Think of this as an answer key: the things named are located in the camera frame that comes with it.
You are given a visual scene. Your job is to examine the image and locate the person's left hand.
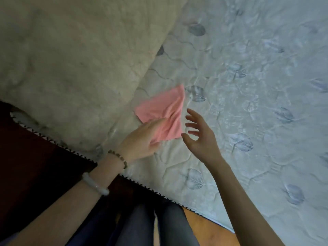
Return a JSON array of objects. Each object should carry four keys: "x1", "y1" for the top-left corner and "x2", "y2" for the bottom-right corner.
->
[{"x1": 117, "y1": 117, "x2": 167, "y2": 165}]

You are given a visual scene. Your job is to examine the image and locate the person's right hand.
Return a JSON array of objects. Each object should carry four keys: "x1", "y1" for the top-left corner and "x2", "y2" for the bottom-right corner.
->
[{"x1": 181, "y1": 108, "x2": 225, "y2": 167}]

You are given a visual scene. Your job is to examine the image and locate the pink cloth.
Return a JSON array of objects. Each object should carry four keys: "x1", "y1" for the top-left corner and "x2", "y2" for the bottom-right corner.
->
[{"x1": 134, "y1": 84, "x2": 186, "y2": 143}]

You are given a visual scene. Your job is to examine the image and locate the person's right forearm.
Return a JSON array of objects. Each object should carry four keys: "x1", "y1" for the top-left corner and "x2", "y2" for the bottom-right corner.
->
[{"x1": 208, "y1": 161, "x2": 284, "y2": 246}]

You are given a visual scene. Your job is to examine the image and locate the person's left forearm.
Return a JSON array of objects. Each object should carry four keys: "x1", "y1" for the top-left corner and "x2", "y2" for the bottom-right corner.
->
[{"x1": 0, "y1": 152, "x2": 128, "y2": 246}]

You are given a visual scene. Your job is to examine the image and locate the leaf-patterned quilted mattress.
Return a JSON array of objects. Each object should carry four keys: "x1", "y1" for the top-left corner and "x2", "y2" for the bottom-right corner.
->
[{"x1": 10, "y1": 0, "x2": 328, "y2": 246}]

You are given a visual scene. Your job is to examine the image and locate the pale jade bangle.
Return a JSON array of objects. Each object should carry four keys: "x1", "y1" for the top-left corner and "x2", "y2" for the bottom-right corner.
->
[{"x1": 82, "y1": 172, "x2": 110, "y2": 196}]

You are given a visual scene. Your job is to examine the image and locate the dark grey trousers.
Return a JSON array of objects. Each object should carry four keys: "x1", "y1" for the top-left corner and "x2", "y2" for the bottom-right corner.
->
[{"x1": 65, "y1": 196, "x2": 201, "y2": 246}]

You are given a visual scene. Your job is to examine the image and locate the beige blanket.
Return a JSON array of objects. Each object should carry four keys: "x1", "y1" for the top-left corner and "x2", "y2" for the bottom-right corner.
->
[{"x1": 0, "y1": 0, "x2": 191, "y2": 154}]

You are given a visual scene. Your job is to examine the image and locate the brown bead bracelet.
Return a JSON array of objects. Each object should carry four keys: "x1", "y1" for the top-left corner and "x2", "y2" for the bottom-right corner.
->
[{"x1": 108, "y1": 150, "x2": 128, "y2": 169}]

